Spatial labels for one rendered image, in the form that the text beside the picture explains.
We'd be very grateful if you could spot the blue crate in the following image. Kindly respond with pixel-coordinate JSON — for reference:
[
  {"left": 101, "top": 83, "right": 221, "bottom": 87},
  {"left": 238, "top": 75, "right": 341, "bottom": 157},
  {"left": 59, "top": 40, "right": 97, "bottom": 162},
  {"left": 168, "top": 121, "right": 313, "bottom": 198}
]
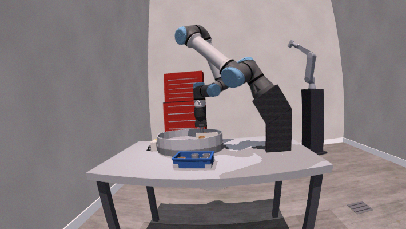
[{"left": 172, "top": 151, "right": 214, "bottom": 168}]

